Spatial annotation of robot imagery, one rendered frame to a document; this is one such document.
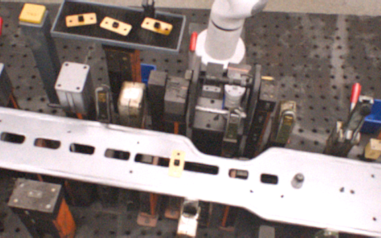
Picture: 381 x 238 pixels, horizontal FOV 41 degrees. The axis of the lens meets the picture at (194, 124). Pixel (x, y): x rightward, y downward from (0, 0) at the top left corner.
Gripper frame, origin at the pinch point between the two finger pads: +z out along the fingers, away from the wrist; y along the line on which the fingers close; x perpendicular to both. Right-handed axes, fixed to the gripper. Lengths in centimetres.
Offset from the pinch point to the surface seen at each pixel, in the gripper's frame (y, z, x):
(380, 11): -159, 125, 83
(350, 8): -155, 125, 65
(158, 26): 0.5, 8.6, 0.7
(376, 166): 12, 25, 72
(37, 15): 9.0, 9.8, -33.8
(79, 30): 9.5, 9.8, -20.2
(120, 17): 0.7, 9.8, -11.3
